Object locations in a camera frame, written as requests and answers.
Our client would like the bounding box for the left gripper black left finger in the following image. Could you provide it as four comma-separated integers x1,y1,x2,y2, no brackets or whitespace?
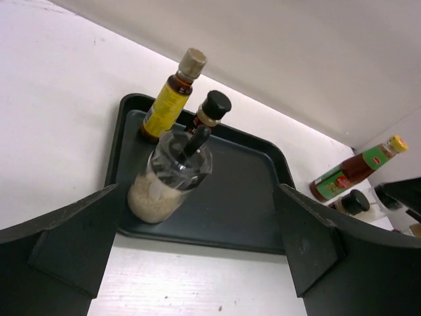
1,184,119,315

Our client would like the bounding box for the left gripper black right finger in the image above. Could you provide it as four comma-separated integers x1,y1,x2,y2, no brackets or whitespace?
273,184,420,315

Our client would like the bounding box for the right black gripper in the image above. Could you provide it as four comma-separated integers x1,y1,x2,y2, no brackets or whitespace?
374,177,420,223

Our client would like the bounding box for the small dark spice jar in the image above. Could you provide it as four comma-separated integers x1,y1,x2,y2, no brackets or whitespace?
328,190,370,215

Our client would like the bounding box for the tall green sauce bottle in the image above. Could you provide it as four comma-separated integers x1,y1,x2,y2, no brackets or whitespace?
309,135,409,202

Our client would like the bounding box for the white shaker black cap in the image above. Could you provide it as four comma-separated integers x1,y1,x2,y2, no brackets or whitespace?
127,125,213,224
357,184,404,223

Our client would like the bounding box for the small yellow-label bottle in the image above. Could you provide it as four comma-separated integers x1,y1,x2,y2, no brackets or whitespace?
139,47,207,144

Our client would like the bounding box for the small brown spice jar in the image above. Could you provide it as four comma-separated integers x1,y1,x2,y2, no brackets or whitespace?
184,90,232,134

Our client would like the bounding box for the black plastic tray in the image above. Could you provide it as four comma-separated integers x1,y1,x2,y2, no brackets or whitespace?
105,93,295,255

